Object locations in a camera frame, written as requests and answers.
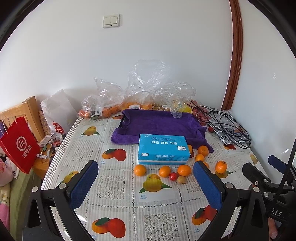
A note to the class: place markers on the red paper bag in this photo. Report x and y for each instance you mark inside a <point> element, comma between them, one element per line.
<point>20,145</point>

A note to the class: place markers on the clear plastic bag right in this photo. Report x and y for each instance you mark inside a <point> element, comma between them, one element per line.
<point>181,91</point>

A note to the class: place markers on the white wall switch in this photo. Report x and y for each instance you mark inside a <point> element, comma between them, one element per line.
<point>110,21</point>

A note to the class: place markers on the brown door frame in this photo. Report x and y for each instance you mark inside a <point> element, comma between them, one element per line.
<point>236,57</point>

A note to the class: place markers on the orange with green stem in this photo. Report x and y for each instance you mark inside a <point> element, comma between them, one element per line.
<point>221,167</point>

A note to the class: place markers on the yellow package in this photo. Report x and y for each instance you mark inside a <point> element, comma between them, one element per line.
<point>180,107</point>

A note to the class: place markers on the orange beside towel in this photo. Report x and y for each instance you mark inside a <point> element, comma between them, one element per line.
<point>203,150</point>

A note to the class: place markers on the wooden chair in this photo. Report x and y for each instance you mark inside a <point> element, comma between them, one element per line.
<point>29,109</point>

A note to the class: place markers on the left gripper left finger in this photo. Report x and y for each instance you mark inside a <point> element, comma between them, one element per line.
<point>65,198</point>

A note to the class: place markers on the red fruits bag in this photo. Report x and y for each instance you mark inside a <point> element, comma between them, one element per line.
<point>199,112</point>

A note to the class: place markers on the purple towel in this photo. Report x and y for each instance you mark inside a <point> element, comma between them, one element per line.
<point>135,122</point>

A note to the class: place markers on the orange behind tissue pack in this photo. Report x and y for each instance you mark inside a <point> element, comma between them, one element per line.
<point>190,149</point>

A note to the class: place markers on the clear plastic bag middle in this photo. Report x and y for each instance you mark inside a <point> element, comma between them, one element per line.
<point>144,84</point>

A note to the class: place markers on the right hand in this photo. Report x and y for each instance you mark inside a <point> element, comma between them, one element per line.
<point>273,232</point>

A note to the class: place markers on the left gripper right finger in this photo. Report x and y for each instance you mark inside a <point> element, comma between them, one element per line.
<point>251,223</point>

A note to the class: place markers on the clear plastic bag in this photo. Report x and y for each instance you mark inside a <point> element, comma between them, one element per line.
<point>144,84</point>
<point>104,103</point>
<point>181,91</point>

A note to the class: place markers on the small red fruit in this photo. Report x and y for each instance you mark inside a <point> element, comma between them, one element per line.
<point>173,176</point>

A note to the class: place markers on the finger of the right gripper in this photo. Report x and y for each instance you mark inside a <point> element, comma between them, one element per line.
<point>277,164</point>
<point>255,176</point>

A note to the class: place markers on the blue tissue pack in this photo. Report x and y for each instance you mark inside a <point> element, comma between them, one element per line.
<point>162,150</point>

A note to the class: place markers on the white plastic bag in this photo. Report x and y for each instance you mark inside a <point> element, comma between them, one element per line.
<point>59,114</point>

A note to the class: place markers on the small brown kiwi fruit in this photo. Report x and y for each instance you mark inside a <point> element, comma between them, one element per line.
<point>181,180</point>

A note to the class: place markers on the grey checked packaged cloth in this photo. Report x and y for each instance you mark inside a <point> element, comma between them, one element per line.
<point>229,131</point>

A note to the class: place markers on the clear plastic bag left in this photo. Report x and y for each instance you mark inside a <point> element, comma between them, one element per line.
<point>104,103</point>

